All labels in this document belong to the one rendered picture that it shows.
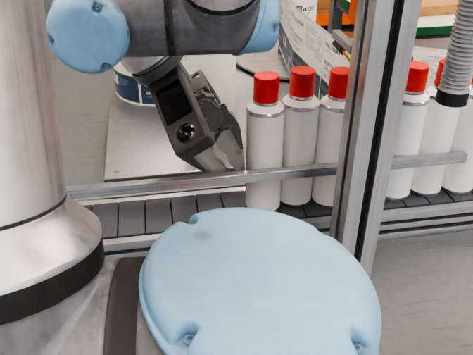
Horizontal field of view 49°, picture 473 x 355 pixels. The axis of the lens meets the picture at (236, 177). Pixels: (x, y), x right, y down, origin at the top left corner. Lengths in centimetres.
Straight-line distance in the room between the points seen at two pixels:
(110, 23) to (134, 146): 47
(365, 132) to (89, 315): 38
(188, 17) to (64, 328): 34
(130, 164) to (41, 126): 65
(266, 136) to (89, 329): 48
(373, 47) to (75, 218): 35
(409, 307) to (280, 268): 48
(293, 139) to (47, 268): 52
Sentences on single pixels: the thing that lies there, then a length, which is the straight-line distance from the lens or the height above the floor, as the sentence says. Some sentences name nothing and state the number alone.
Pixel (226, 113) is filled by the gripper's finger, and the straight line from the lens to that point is 68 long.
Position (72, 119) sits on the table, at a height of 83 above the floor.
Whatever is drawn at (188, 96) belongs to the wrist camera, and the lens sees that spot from 63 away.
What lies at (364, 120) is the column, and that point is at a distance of 55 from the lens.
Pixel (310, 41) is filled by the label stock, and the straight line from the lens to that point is 101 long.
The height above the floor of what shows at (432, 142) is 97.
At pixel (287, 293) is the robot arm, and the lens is 24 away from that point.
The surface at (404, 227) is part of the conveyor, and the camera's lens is 82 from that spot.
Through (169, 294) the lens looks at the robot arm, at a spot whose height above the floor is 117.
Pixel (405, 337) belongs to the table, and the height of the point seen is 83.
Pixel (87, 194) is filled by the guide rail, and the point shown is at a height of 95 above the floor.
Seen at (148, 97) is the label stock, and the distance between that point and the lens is 109.
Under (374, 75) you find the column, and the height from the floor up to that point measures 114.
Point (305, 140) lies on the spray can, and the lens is 71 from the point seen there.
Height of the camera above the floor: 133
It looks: 32 degrees down
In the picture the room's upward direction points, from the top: straight up
